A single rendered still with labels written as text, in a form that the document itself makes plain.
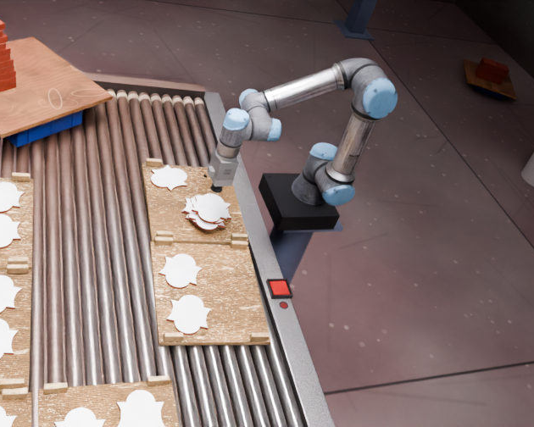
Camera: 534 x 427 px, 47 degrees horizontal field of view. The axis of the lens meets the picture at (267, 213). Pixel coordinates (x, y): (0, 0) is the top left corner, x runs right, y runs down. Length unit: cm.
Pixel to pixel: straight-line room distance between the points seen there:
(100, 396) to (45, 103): 119
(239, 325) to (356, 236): 208
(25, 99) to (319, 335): 184
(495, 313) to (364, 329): 93
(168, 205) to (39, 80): 74
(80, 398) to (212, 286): 57
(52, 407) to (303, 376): 73
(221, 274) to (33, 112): 93
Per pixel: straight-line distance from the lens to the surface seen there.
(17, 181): 229
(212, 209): 221
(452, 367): 356
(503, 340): 390
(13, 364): 181
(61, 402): 175
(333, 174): 225
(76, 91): 258
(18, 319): 189
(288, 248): 262
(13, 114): 242
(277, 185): 250
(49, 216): 220
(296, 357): 198
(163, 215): 223
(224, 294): 203
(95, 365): 183
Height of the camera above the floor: 245
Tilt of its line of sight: 40 degrees down
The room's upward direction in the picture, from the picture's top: 21 degrees clockwise
